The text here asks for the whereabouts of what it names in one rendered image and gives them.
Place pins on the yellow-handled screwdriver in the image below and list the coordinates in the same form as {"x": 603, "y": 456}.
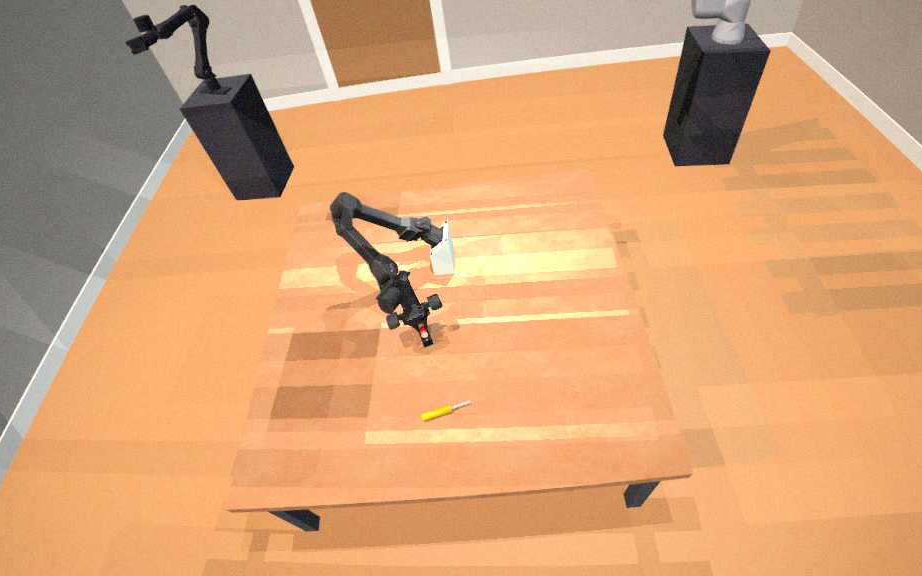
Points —
{"x": 440, "y": 411}

